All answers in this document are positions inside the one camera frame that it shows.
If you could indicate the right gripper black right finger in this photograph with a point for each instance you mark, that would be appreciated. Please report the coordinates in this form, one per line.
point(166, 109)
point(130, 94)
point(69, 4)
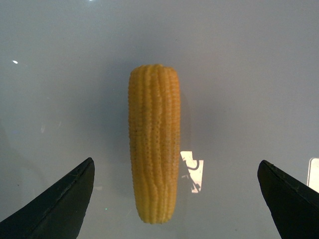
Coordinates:
point(294, 206)

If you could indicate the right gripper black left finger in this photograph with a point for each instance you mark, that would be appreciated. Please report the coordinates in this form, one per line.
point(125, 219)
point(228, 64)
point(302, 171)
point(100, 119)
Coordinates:
point(58, 212)

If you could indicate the yellow corn cob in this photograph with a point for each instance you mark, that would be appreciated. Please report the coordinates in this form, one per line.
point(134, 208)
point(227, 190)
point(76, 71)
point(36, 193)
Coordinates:
point(154, 134)

